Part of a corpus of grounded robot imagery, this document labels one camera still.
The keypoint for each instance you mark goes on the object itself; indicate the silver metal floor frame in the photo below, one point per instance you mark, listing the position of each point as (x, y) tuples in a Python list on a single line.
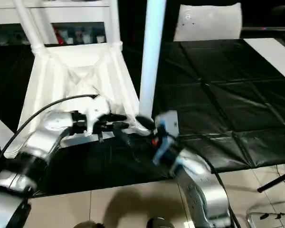
[(270, 217)]

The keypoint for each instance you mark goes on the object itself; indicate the white flat panel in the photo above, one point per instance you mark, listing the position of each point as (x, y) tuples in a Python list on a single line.
[(269, 54)]

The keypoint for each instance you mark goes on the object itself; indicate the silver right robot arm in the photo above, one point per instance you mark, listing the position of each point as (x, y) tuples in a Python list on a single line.
[(202, 190)]

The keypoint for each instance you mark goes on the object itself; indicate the black bar with red mark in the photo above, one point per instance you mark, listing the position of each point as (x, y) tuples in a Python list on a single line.
[(263, 29)]

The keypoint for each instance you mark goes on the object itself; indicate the white cabinet with glass doors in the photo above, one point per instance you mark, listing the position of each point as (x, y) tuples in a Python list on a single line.
[(73, 14)]

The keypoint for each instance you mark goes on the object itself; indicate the black tripod stand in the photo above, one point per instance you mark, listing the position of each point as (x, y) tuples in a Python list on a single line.
[(275, 180)]

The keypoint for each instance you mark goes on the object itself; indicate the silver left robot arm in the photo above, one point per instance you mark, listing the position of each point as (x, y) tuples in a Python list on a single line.
[(52, 123)]

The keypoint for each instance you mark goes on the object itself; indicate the black cabinet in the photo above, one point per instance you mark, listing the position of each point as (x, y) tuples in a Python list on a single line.
[(133, 19)]

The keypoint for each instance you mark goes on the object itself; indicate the black work mat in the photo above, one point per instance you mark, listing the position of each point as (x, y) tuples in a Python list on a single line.
[(228, 107)]

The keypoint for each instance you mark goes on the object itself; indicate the dark right robot foot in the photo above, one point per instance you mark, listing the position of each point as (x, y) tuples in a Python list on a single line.
[(160, 222)]

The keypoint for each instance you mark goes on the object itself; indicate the white plastic table top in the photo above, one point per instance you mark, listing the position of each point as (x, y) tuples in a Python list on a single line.
[(50, 78)]

